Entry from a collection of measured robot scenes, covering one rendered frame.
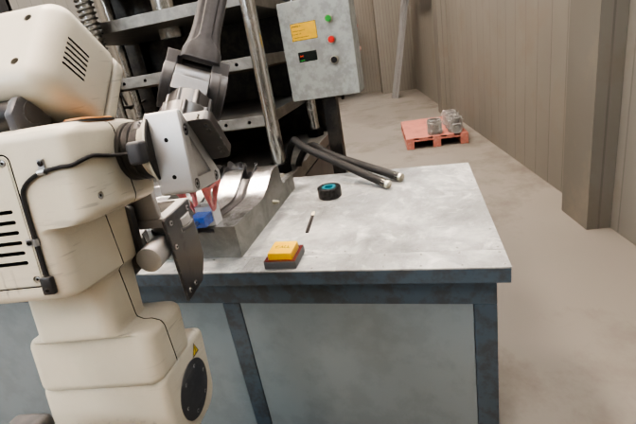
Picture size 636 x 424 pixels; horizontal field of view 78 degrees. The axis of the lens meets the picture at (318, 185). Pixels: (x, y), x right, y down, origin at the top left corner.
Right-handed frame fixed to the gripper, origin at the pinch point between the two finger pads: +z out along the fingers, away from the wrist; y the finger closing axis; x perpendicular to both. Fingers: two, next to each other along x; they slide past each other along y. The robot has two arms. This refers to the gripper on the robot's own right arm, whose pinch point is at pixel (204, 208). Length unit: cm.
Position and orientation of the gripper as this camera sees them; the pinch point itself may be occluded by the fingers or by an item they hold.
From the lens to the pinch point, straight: 105.2
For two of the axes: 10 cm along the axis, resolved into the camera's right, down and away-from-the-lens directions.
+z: 1.9, 9.3, 3.2
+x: -2.3, 3.5, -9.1
